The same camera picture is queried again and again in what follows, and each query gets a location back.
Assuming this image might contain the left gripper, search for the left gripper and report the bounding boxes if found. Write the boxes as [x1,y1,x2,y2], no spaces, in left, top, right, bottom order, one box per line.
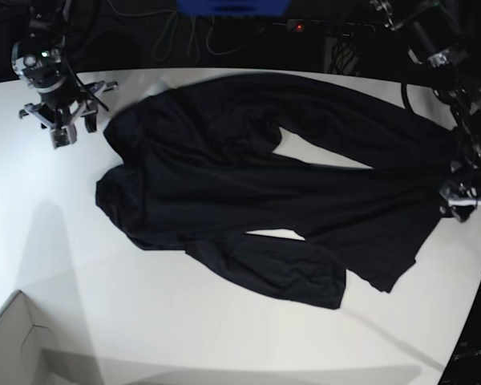
[439,160,481,223]

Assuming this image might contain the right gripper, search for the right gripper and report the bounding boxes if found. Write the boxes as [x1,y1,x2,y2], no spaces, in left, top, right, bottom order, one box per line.
[18,81,118,133]

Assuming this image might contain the black t-shirt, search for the black t-shirt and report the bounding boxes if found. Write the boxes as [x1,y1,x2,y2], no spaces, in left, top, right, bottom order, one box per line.
[95,73,460,310]

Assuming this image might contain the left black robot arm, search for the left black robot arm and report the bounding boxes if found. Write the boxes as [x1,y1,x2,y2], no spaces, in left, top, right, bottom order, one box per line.
[371,1,481,222]

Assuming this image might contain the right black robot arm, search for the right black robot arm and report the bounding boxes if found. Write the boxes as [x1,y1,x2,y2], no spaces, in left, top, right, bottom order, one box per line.
[10,1,118,148]

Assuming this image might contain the blue plastic bin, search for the blue plastic bin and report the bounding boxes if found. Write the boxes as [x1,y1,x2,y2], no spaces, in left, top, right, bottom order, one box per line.
[176,0,290,16]

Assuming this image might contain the black power strip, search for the black power strip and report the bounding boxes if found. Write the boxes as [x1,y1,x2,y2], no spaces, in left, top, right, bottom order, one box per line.
[284,19,377,35]

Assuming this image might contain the white cardboard box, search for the white cardboard box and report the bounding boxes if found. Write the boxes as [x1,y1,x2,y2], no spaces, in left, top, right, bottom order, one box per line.
[0,290,105,385]

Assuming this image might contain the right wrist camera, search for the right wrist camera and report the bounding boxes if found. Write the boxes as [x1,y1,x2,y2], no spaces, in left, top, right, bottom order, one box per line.
[50,125,77,149]

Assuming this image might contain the grey cables on floor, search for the grey cables on floor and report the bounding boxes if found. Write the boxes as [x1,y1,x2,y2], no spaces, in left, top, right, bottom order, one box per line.
[115,0,273,63]

